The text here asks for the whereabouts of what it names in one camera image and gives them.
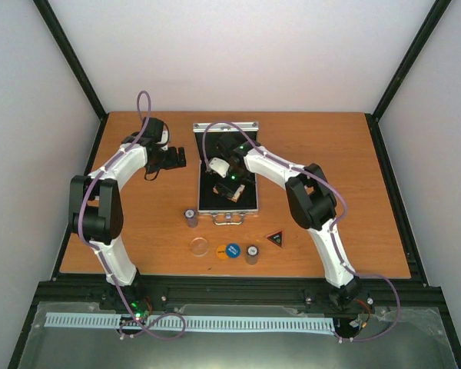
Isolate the aluminium poker case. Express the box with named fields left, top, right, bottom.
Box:
left=193, top=121, right=259, bottom=226

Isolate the red playing card deck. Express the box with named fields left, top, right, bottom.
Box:
left=230, top=184, right=245, bottom=202

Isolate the brown black chip stack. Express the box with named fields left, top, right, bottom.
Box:
left=245, top=244, right=259, bottom=265

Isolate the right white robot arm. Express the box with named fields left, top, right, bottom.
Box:
left=208, top=133, right=361, bottom=311

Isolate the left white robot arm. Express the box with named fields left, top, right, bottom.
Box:
left=68, top=118, right=186, bottom=310

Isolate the chip stack in clear tube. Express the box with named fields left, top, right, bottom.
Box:
left=184, top=208, right=198, bottom=228

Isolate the orange round button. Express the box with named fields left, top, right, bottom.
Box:
left=216, top=244, right=228, bottom=260

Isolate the blue small blind button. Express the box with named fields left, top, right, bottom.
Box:
left=225, top=243, right=241, bottom=258

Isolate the clear round tube lid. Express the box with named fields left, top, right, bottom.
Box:
left=189, top=237, right=209, bottom=257

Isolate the black triangular dealer button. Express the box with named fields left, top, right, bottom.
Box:
left=266, top=230, right=284, bottom=248

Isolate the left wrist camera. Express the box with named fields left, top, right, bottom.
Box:
left=158, top=130, right=170, bottom=150

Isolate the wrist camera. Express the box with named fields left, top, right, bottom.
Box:
left=208, top=158, right=230, bottom=178
left=158, top=130, right=170, bottom=150

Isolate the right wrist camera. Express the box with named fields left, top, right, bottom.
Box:
left=208, top=158, right=230, bottom=178

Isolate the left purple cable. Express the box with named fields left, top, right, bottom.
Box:
left=78, top=90, right=187, bottom=341

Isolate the purple cable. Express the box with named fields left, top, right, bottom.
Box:
left=201, top=121, right=402, bottom=344
left=78, top=90, right=187, bottom=341

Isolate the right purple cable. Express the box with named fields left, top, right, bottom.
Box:
left=201, top=121, right=402, bottom=344

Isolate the light blue cable duct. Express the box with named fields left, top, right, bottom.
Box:
left=44, top=312, right=335, bottom=335

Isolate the black aluminium frame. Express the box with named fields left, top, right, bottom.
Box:
left=8, top=1, right=461, bottom=368

